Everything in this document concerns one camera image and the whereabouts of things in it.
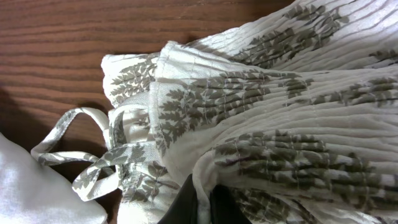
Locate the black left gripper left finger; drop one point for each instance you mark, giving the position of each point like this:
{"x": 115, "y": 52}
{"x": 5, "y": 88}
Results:
{"x": 184, "y": 208}

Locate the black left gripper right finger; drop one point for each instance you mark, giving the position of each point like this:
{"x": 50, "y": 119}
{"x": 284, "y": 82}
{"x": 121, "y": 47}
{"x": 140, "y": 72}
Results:
{"x": 224, "y": 209}

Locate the white folded shirt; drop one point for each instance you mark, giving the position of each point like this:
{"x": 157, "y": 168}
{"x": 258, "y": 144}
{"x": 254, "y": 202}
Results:
{"x": 32, "y": 193}

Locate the white fern print dress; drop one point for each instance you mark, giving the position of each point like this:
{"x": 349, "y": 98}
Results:
{"x": 295, "y": 113}

